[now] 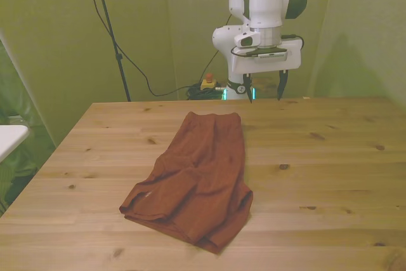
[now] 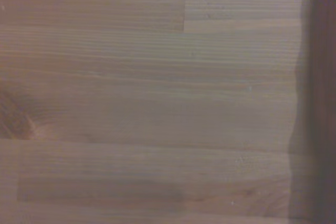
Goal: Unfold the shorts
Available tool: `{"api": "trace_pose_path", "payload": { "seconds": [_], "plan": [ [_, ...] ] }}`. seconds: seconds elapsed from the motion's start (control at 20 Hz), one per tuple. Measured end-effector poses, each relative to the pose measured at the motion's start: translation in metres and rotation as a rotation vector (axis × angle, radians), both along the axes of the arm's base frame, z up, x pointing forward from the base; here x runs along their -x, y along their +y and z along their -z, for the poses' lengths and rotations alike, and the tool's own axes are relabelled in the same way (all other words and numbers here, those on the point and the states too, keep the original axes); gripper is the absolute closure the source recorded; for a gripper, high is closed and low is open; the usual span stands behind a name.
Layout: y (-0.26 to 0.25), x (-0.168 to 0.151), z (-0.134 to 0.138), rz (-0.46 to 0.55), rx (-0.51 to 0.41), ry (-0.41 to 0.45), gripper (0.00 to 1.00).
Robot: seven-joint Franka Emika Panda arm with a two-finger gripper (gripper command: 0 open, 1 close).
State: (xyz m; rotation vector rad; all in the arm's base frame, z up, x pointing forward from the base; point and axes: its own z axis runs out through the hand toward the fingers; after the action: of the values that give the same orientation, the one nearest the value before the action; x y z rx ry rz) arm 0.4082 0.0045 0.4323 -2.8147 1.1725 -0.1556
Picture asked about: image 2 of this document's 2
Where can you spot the rust red shorts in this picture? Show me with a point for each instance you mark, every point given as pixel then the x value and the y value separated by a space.
pixel 323 103

